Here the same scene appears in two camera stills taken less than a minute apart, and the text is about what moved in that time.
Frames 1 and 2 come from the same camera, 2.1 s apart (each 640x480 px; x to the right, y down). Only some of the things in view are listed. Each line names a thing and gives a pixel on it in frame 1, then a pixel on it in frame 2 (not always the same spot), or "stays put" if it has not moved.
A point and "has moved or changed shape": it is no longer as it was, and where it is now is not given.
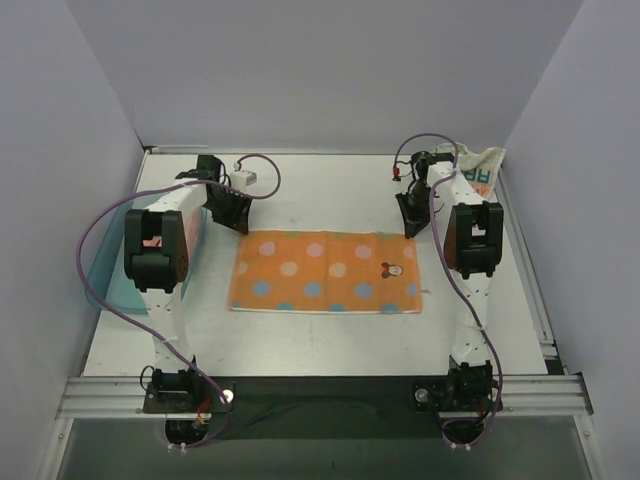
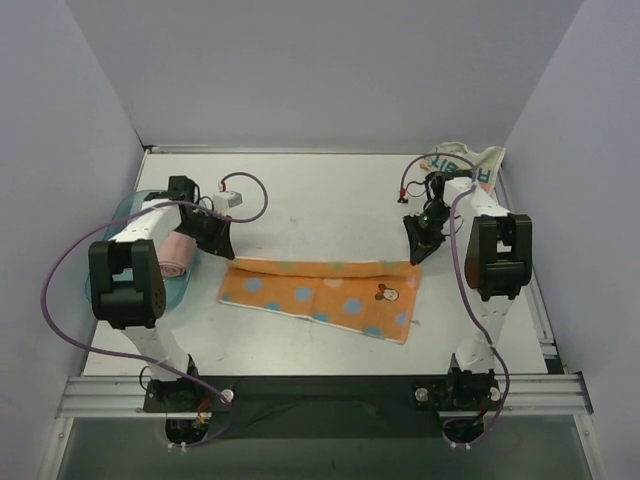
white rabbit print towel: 481,167 stays put
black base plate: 334,407 stays put
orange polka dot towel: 326,271 has moved or changed shape
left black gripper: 228,204 → 215,235
